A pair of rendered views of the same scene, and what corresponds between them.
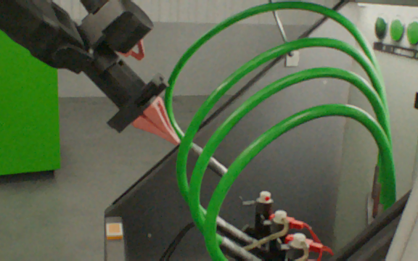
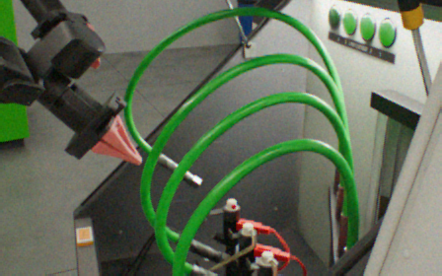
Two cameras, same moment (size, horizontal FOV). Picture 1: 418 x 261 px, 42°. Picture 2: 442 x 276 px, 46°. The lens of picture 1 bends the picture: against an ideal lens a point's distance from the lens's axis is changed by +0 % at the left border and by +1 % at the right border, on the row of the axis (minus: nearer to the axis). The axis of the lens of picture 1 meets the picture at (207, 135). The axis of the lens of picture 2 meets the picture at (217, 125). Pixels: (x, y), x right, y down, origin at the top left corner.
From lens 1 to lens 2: 0.12 m
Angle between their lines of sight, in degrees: 7
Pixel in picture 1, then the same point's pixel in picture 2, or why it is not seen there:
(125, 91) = (81, 117)
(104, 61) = (56, 89)
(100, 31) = (48, 60)
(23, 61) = not seen: outside the picture
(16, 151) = not seen: outside the picture
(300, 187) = (264, 172)
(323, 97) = (282, 85)
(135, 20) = (85, 46)
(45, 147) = (12, 117)
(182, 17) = not seen: outside the picture
